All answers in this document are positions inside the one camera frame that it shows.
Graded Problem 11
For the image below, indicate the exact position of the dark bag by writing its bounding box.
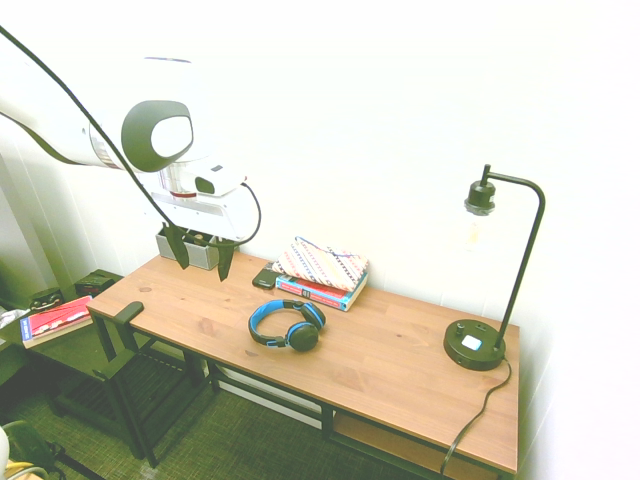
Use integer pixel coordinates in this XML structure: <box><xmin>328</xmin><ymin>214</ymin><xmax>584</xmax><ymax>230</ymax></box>
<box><xmin>2</xmin><ymin>419</ymin><xmax>59</xmax><ymax>474</ymax></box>

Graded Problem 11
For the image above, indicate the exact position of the red and blue book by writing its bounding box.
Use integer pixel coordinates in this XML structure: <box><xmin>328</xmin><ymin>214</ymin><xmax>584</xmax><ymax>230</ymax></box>
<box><xmin>275</xmin><ymin>273</ymin><xmax>369</xmax><ymax>313</ymax></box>

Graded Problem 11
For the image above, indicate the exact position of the wooden desk with black frame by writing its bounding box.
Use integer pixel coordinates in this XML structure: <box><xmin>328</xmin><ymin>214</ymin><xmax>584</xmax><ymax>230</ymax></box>
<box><xmin>86</xmin><ymin>248</ymin><xmax>522</xmax><ymax>480</ymax></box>

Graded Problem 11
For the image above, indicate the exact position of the red cover book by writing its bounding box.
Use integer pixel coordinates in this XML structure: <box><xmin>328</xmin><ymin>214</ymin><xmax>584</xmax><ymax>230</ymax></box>
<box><xmin>19</xmin><ymin>294</ymin><xmax>95</xmax><ymax>350</ymax></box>

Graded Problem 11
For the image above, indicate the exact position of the black desk lamp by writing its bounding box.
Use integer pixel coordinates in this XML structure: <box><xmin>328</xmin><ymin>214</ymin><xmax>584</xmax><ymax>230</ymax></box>
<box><xmin>442</xmin><ymin>163</ymin><xmax>547</xmax><ymax>373</ymax></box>

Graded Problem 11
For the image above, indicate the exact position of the black headphone hanger hook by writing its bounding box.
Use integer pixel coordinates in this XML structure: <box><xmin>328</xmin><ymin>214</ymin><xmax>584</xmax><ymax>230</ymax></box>
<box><xmin>115</xmin><ymin>300</ymin><xmax>146</xmax><ymax>327</ymax></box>

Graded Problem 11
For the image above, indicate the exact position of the grey desk organizer box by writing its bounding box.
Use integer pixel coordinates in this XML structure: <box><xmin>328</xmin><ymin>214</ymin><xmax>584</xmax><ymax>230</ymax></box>
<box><xmin>155</xmin><ymin>227</ymin><xmax>222</xmax><ymax>272</ymax></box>

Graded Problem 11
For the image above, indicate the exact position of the red emergency stop button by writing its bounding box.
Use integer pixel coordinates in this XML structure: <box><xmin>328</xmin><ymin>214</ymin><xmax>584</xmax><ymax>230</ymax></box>
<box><xmin>191</xmin><ymin>160</ymin><xmax>247</xmax><ymax>199</ymax></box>

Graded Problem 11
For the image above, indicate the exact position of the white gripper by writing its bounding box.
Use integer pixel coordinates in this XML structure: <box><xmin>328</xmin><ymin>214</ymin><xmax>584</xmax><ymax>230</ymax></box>
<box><xmin>143</xmin><ymin>185</ymin><xmax>259</xmax><ymax>283</ymax></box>

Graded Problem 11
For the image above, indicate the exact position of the black mobile phone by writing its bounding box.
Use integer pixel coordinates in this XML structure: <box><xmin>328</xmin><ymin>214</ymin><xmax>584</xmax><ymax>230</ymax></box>
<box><xmin>251</xmin><ymin>267</ymin><xmax>279</xmax><ymax>291</ymax></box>

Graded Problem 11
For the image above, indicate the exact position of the striped fabric notebook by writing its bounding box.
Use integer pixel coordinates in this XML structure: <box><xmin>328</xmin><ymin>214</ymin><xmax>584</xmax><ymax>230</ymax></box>
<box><xmin>271</xmin><ymin>236</ymin><xmax>371</xmax><ymax>293</ymax></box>

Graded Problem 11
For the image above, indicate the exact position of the black side table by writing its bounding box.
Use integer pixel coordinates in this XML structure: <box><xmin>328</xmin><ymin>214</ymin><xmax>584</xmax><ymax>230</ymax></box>
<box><xmin>0</xmin><ymin>268</ymin><xmax>151</xmax><ymax>401</ymax></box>

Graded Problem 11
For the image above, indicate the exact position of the black box with red print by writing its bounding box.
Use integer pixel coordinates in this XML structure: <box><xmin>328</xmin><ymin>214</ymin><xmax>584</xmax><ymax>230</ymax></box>
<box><xmin>73</xmin><ymin>269</ymin><xmax>124</xmax><ymax>302</ymax></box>

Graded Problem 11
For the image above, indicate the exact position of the blue and black headphone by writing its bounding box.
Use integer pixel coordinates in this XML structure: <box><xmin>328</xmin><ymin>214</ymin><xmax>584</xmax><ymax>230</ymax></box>
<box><xmin>247</xmin><ymin>298</ymin><xmax>328</xmax><ymax>353</ymax></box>

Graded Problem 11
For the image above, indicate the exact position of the small black gadget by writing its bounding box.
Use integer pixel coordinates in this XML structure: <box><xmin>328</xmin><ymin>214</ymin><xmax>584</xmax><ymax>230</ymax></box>
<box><xmin>28</xmin><ymin>288</ymin><xmax>65</xmax><ymax>312</ymax></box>

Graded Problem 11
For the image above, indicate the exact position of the black lamp power cable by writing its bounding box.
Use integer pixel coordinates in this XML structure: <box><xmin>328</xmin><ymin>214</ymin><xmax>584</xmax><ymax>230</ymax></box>
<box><xmin>439</xmin><ymin>356</ymin><xmax>514</xmax><ymax>476</ymax></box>

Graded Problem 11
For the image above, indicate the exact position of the black office chair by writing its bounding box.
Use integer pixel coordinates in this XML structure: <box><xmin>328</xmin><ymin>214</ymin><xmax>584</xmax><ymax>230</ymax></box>
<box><xmin>49</xmin><ymin>344</ymin><xmax>221</xmax><ymax>469</ymax></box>

